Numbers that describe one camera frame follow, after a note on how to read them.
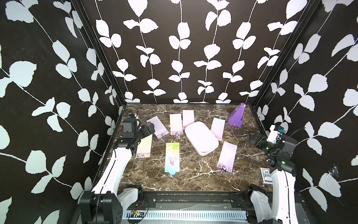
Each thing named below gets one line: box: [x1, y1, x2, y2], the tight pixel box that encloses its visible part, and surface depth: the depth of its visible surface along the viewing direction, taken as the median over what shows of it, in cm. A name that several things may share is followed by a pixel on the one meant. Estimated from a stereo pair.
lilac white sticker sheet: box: [217, 140, 238, 174], surface depth 93 cm
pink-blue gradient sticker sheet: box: [210, 117, 226, 142], surface depth 109 cm
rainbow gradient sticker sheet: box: [135, 133, 153, 159], surface depth 95 cm
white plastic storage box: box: [184, 121, 220, 156], surface depth 98 cm
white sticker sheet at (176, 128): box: [169, 113, 184, 136], surface depth 110 cm
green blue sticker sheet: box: [164, 142, 180, 175], surface depth 92 cm
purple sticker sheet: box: [145, 115, 170, 140], surface depth 109 cm
